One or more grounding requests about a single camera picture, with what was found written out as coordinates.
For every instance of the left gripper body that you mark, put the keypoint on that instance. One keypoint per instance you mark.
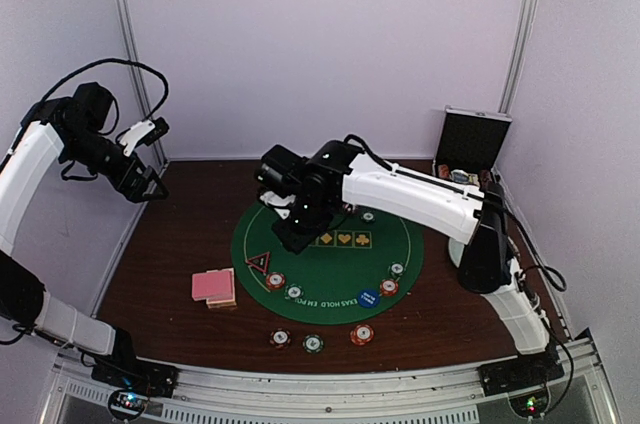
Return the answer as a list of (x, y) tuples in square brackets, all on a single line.
[(87, 151)]

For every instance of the blue small blind button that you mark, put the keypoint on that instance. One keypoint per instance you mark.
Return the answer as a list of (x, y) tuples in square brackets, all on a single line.
[(368, 298)]

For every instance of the card deck box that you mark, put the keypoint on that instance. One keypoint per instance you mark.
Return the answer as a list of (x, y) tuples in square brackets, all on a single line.
[(223, 300)]

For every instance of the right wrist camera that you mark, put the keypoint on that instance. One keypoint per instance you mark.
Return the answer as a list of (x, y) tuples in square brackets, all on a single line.
[(272, 201)]

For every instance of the left aluminium frame post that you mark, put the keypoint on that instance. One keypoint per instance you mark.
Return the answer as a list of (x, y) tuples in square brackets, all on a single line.
[(131, 53)]

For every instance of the aluminium front rail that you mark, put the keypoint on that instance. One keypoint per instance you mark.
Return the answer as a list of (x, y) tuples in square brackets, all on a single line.
[(452, 394)]

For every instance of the orange-red poker chip stack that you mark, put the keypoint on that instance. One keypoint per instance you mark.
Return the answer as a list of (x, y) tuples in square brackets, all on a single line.
[(361, 334)]

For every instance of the green chip top seat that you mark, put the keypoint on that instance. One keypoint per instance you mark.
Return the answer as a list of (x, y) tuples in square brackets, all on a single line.
[(368, 217)]

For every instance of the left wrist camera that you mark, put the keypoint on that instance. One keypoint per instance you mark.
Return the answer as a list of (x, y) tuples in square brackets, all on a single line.
[(142, 133)]

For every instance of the green poker chip stack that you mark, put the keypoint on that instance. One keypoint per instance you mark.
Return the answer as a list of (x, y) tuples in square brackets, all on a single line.
[(313, 343)]

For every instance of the black red all-in triangle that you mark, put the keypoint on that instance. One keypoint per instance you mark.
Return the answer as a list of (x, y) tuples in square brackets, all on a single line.
[(260, 262)]

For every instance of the red-backed card deck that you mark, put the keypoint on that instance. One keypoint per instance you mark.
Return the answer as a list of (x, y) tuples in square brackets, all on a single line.
[(201, 285)]

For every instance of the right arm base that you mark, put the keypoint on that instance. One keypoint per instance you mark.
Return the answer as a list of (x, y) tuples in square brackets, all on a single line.
[(516, 374)]

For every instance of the aluminium frame post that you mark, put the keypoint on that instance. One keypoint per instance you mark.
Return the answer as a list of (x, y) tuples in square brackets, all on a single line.
[(526, 18), (131, 53)]

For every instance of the pale green ceramic plate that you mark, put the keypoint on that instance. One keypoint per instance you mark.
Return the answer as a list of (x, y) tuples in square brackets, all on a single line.
[(455, 251)]

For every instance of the red five poker chip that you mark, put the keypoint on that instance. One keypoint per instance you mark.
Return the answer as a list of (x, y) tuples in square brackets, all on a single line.
[(389, 287)]

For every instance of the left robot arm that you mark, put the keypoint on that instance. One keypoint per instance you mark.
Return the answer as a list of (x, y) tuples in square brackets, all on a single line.
[(69, 130)]

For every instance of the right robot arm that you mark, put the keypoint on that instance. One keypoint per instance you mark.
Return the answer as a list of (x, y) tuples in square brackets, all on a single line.
[(477, 218)]

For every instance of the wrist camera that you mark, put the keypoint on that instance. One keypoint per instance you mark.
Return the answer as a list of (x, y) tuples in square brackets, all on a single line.
[(142, 133), (272, 201)]

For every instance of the brown poker chip stack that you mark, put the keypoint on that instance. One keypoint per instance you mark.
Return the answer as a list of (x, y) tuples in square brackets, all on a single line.
[(280, 338)]

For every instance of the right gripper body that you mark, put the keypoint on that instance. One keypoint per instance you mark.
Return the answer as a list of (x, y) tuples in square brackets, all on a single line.
[(309, 223)]

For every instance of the round green poker mat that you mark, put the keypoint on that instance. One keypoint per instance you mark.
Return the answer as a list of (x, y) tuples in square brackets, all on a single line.
[(355, 255)]

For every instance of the green chip seat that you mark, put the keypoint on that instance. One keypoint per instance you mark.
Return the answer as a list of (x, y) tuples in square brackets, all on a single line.
[(396, 269), (368, 217)]

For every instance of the aluminium poker chip case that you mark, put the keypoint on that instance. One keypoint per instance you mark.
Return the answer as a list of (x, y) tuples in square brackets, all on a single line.
[(470, 141)]

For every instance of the red chip pile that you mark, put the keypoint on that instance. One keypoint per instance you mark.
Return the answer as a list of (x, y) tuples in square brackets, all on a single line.
[(275, 281)]

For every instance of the right aluminium frame post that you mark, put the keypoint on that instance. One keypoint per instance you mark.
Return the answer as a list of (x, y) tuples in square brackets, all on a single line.
[(526, 18)]

